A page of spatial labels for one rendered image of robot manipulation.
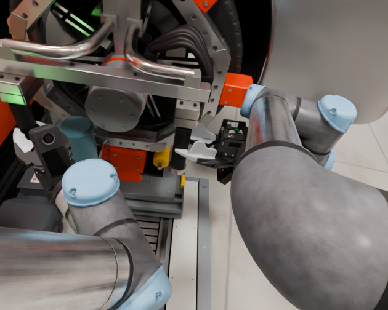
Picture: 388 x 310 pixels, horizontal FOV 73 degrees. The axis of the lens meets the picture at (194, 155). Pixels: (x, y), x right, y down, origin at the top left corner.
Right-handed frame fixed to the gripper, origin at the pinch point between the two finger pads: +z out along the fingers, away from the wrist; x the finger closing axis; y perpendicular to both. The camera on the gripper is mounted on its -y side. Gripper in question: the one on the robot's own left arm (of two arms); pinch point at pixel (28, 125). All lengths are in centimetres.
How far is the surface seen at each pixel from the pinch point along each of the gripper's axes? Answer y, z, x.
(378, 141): 83, -60, 228
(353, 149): 83, -50, 197
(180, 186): 66, -2, 55
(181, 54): -2, 6, 51
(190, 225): 75, -19, 48
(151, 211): 69, -3, 35
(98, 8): -12.0, 24.5, 32.7
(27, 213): 42.3, 9.7, -8.1
